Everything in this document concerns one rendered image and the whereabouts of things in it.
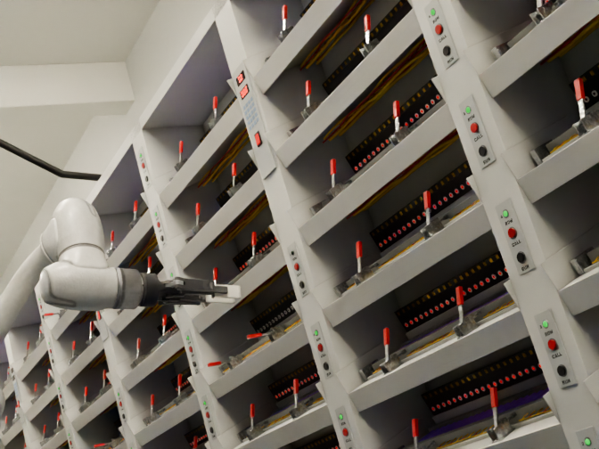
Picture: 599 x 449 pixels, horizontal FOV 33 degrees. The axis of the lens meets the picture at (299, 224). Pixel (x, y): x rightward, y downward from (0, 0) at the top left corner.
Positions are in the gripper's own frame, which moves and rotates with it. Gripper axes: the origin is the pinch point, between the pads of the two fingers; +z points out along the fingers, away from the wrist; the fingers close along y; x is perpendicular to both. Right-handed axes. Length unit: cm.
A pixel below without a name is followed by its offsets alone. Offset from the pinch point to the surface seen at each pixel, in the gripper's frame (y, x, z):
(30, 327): 262, -70, 10
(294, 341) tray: -0.8, 11.0, 16.6
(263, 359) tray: 16.8, 10.6, 16.4
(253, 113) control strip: -14.5, -40.0, 4.7
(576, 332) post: -88, 34, 21
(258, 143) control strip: -13.4, -32.8, 5.7
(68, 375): 183, -27, 9
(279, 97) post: -18.1, -43.2, 10.1
